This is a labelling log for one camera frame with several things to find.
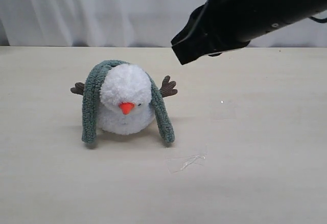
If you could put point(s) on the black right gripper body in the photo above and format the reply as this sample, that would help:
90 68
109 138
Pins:
244 20

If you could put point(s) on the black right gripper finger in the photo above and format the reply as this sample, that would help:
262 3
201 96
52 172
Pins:
196 40

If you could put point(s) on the white fluffy snowman toy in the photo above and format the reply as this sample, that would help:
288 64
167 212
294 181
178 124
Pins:
127 98

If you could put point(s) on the green knitted scarf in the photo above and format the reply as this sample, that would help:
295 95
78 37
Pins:
89 111

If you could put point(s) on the clear tape piece far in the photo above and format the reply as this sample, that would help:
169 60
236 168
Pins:
222 109

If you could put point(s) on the clear tape piece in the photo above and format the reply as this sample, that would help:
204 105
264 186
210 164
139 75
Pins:
222 109
180 159

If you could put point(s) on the clear tape piece near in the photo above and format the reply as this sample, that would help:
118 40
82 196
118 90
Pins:
180 159

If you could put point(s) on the white backdrop curtain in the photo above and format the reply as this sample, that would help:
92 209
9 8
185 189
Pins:
93 23

